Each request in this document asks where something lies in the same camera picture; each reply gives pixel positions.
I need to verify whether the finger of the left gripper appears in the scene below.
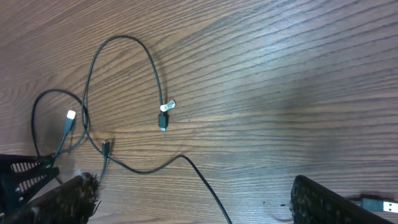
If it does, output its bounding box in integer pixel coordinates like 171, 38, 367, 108
1, 154, 60, 215

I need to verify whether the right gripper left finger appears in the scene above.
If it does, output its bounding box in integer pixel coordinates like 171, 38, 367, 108
2, 172, 100, 224

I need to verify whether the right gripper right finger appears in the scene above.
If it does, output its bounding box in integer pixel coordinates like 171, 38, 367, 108
290, 175, 395, 224

